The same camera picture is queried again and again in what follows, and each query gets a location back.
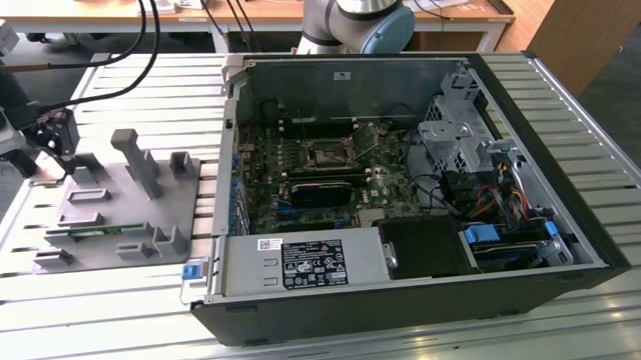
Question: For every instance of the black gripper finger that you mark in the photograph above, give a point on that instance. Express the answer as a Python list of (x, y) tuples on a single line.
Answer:
[(48, 144), (68, 131)]

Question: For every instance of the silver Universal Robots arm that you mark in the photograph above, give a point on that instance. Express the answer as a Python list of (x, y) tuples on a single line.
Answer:
[(324, 18)]

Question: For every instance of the black RAM slot bank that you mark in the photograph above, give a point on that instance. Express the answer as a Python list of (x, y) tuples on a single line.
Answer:
[(320, 127)]

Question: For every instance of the CPU socket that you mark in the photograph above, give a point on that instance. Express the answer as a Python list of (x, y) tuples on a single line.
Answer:
[(329, 153)]

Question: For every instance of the green RAM stick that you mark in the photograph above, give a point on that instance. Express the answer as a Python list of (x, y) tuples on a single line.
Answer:
[(100, 229)]

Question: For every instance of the grey parts rack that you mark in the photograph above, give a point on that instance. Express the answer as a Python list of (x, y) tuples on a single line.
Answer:
[(124, 225)]

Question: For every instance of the white box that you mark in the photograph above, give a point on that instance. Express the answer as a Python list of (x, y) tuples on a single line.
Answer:
[(169, 6)]

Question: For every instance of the blue case latch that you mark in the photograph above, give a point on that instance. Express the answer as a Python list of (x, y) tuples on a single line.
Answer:
[(192, 272)]

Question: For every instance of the metal locking lever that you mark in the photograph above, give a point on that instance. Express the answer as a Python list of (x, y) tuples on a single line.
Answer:
[(303, 127)]

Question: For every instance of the grey power supply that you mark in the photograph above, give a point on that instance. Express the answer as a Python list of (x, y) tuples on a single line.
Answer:
[(240, 270)]

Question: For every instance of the white case sticker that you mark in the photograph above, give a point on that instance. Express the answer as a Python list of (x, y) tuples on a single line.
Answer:
[(340, 76)]

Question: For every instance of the silver chipset heatsink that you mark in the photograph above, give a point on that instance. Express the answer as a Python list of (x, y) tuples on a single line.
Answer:
[(370, 218)]

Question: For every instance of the green motherboard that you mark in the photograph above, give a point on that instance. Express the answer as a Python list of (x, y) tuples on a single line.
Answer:
[(390, 187)]

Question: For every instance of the silver drive cage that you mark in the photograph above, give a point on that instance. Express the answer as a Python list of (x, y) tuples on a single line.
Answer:
[(450, 142)]

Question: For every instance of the black plastic shroud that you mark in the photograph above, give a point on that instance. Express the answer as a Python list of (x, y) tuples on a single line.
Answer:
[(424, 247)]

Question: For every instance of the black open PC case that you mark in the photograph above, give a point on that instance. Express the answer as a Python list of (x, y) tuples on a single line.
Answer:
[(400, 311)]

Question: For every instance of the hard disk in blue carrier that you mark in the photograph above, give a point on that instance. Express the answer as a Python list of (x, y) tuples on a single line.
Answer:
[(480, 234)]

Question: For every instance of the blue plastic clip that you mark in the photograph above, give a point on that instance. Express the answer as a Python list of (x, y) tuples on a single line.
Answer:
[(548, 228)]

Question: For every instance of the wooden cabinet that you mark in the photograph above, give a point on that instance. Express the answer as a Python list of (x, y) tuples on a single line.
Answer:
[(575, 37)]

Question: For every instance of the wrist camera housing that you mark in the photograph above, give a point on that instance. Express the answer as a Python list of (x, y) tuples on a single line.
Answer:
[(9, 142)]

